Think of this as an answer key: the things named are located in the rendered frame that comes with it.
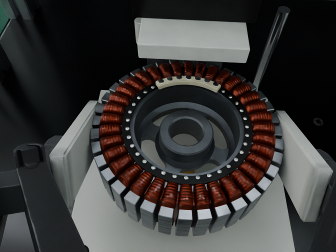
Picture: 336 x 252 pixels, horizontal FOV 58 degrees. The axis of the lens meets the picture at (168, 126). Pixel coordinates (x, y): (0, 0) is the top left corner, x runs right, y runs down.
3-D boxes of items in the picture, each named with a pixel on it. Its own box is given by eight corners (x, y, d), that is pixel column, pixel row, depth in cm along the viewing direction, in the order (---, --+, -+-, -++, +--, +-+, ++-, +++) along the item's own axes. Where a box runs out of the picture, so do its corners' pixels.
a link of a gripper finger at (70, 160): (71, 209, 14) (55, 209, 14) (102, 141, 21) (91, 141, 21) (65, 155, 13) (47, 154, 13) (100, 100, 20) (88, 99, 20)
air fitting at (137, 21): (147, 49, 30) (146, 24, 28) (135, 48, 30) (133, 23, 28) (148, 42, 31) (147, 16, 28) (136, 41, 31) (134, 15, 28)
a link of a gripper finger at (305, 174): (317, 169, 13) (335, 170, 13) (273, 109, 19) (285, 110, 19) (301, 223, 14) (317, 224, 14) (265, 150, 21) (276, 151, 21)
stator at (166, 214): (280, 244, 17) (306, 223, 14) (82, 232, 17) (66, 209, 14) (256, 95, 24) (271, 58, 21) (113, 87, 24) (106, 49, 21)
